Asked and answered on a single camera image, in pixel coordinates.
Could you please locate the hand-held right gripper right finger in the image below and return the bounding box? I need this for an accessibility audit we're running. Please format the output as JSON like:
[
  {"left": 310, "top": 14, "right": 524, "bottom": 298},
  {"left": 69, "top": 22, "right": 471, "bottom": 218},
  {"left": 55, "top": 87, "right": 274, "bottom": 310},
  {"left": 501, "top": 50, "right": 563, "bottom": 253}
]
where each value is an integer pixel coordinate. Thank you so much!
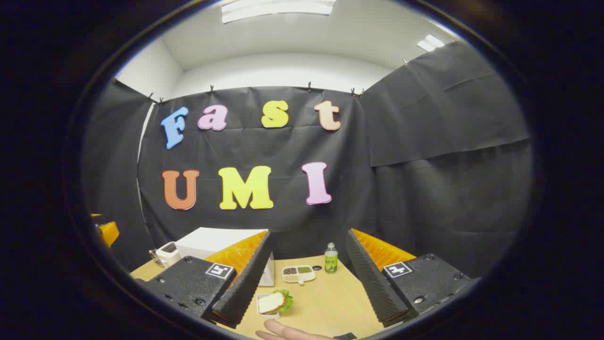
[{"left": 345, "top": 229, "right": 475, "bottom": 328}]

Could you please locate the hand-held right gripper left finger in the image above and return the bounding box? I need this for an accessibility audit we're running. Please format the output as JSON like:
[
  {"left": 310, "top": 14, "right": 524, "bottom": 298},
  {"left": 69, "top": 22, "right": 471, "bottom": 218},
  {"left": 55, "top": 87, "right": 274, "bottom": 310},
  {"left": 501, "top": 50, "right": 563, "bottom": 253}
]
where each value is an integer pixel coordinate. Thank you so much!
[{"left": 136, "top": 230, "right": 275, "bottom": 330}]

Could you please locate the sandwich with lettuce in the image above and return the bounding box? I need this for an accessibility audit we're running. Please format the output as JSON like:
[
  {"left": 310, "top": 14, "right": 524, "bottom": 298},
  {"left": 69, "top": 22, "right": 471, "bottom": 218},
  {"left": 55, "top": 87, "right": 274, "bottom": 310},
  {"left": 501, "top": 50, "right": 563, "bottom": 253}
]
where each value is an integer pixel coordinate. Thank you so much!
[{"left": 258, "top": 289, "right": 294, "bottom": 315}]

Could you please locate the white microwave oven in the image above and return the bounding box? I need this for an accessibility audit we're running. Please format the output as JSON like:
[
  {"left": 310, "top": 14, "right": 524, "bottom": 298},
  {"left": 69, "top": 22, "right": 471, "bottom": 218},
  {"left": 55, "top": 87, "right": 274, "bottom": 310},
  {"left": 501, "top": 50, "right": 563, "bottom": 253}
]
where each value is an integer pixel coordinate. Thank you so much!
[{"left": 175, "top": 227, "right": 276, "bottom": 287}]

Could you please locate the green drink bottle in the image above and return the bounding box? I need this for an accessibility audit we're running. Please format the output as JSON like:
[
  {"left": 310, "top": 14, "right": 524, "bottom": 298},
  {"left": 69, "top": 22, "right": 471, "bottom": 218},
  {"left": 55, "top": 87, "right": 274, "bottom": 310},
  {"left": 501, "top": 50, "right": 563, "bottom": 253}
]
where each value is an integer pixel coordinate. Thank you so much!
[{"left": 324, "top": 242, "right": 339, "bottom": 274}]

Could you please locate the white divided seasoning dish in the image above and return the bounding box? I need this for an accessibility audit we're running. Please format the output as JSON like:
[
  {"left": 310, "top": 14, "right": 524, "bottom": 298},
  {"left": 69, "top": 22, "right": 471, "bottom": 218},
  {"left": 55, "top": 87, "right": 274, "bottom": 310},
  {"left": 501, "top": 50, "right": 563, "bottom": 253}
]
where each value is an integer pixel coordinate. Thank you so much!
[{"left": 281, "top": 265, "right": 316, "bottom": 285}]

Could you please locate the white toaster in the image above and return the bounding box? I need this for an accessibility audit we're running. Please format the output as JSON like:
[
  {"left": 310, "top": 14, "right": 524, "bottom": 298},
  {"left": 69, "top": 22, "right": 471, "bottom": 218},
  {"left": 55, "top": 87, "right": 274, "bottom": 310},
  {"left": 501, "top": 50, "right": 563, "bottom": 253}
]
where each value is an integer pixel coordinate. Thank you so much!
[{"left": 155, "top": 241, "right": 183, "bottom": 268}]

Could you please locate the black backdrop cloth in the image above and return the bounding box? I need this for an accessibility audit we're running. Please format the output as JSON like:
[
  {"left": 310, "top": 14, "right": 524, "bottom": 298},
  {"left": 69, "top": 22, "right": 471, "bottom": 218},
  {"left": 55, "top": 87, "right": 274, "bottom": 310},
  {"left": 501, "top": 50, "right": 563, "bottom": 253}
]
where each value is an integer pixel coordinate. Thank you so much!
[{"left": 83, "top": 40, "right": 534, "bottom": 279}]

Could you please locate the small ceiling light panel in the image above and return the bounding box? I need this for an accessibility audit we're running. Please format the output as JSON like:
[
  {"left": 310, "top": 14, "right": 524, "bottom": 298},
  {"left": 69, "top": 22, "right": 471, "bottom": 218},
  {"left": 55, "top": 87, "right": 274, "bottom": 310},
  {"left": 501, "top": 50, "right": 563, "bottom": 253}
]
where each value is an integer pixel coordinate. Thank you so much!
[{"left": 416, "top": 34, "right": 445, "bottom": 52}]

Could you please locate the long ceiling light panel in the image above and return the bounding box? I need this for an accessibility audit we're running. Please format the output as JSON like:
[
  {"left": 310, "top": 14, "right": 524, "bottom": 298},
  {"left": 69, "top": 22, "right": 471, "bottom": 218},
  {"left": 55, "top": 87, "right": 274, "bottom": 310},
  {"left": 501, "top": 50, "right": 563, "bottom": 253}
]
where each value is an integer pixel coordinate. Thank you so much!
[{"left": 221, "top": 0, "right": 336, "bottom": 25}]

